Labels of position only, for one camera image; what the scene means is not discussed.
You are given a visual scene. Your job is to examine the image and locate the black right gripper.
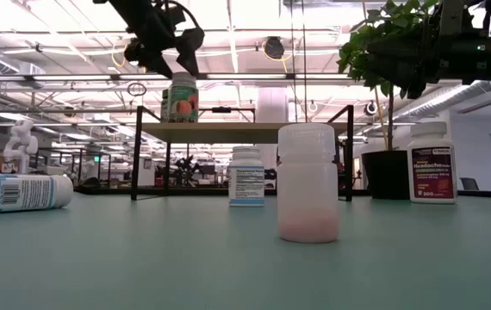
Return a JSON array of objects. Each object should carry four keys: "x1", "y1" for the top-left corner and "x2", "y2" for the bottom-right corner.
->
[{"x1": 365, "y1": 34, "x2": 486, "y2": 101}]

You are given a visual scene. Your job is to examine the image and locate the wooden shelf black legs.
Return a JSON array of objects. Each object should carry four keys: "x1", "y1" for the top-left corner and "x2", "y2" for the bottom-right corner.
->
[{"x1": 131, "y1": 104, "x2": 355, "y2": 202}]

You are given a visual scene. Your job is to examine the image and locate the white bottle supplement facts label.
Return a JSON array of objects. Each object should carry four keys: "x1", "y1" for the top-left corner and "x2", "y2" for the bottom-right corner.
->
[{"x1": 227, "y1": 146, "x2": 266, "y2": 208}]

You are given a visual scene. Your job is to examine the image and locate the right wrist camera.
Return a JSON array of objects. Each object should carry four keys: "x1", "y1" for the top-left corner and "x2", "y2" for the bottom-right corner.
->
[{"x1": 438, "y1": 0, "x2": 465, "y2": 36}]

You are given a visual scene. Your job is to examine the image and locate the translucent white plastic bottle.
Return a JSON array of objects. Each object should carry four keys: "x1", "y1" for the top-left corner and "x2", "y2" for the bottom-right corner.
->
[{"x1": 277, "y1": 122, "x2": 340, "y2": 245}]

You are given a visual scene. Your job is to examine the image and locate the black hanging cable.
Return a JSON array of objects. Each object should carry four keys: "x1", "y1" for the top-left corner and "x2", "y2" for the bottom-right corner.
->
[
  {"x1": 301, "y1": 0, "x2": 308, "y2": 113},
  {"x1": 289, "y1": 0, "x2": 295, "y2": 124}
]

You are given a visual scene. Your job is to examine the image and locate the gummy vitamin bottle green label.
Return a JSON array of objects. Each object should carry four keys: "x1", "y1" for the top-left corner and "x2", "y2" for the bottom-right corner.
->
[{"x1": 166, "y1": 71, "x2": 200, "y2": 124}]

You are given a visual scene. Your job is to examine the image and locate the green potted plant black pot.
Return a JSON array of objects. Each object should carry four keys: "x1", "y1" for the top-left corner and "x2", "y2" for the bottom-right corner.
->
[{"x1": 337, "y1": 0, "x2": 440, "y2": 201}]

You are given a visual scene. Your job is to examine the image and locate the white headache bottle maroon label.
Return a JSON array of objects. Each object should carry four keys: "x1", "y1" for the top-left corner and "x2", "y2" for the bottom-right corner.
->
[{"x1": 407, "y1": 121, "x2": 458, "y2": 205}]

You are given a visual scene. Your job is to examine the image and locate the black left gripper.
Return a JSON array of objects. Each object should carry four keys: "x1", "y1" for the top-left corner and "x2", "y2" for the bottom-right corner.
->
[{"x1": 122, "y1": 6, "x2": 207, "y2": 80}]

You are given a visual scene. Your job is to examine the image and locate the white robot figure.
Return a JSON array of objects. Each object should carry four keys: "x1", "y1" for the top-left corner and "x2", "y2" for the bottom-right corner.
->
[{"x1": 3, "y1": 119, "x2": 40, "y2": 175}]

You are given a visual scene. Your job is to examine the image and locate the white bottle barcode label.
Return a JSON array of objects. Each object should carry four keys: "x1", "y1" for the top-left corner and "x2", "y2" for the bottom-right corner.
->
[{"x1": 0, "y1": 173, "x2": 75, "y2": 214}]

